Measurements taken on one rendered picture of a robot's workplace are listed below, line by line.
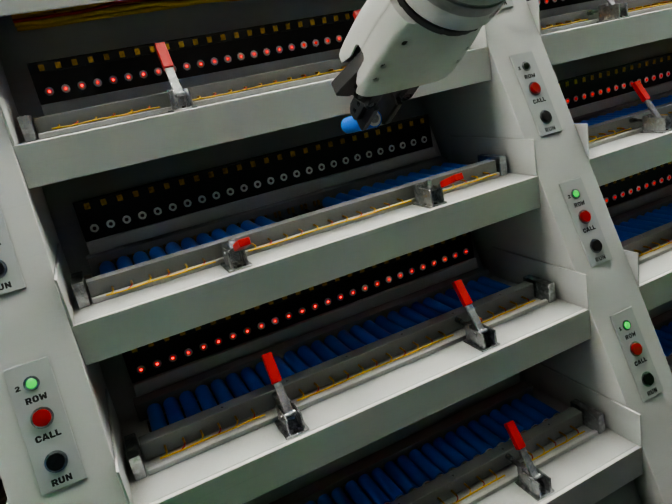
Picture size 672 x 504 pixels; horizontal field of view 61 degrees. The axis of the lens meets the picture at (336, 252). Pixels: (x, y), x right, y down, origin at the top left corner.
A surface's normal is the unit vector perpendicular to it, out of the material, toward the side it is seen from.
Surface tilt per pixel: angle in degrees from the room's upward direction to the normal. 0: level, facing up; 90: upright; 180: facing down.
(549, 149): 90
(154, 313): 113
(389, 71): 170
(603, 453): 23
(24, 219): 90
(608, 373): 90
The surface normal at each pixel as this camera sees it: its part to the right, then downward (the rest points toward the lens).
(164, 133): 0.42, 0.20
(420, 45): 0.29, 0.93
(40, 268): 0.31, -0.18
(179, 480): -0.19, -0.93
